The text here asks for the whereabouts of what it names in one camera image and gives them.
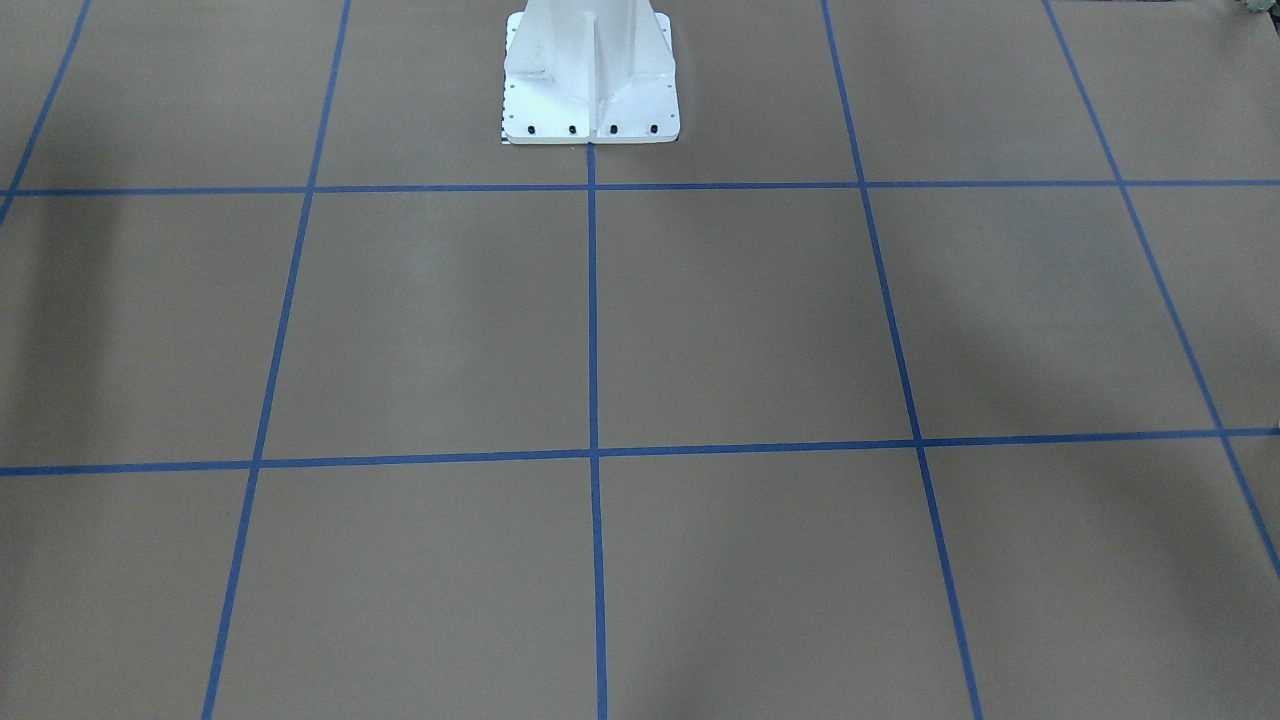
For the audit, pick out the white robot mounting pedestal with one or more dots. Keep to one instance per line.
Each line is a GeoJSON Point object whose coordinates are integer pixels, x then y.
{"type": "Point", "coordinates": [589, 72]}

